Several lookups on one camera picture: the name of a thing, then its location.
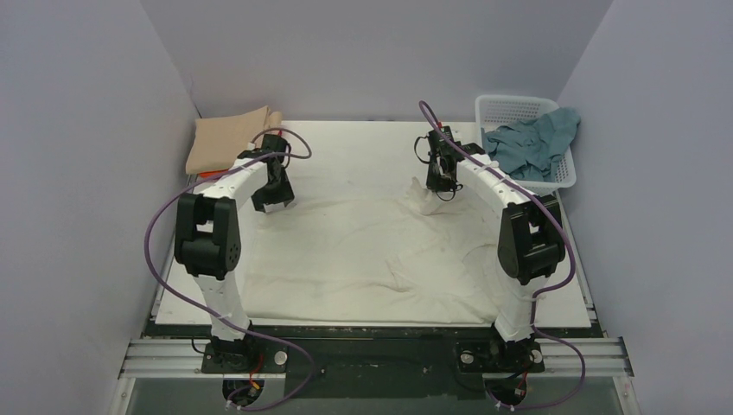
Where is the white t shirt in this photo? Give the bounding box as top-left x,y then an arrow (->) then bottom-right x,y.
239,184 -> 506,326

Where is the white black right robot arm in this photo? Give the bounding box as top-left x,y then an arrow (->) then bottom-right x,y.
417,126 -> 569,377

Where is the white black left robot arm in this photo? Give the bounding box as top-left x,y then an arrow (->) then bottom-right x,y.
174,133 -> 294,372

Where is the beige folded t shirt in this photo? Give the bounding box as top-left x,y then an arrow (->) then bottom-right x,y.
185,105 -> 283,176

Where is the white plastic basket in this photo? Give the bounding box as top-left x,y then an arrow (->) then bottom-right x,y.
475,94 -> 581,195

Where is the orange folded t shirt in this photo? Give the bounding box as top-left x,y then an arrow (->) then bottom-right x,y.
197,169 -> 228,180

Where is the teal crumpled t shirt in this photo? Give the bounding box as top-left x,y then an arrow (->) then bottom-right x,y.
481,107 -> 581,182

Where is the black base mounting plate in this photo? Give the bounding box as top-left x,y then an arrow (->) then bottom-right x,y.
153,326 -> 599,409

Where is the aluminium left base rail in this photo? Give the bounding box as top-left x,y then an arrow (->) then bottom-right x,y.
117,337 -> 288,380

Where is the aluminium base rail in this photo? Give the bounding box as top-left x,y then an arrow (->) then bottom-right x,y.
117,337 -> 288,380
481,336 -> 635,380

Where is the aluminium right base rail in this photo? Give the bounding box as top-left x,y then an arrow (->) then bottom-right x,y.
481,336 -> 635,380

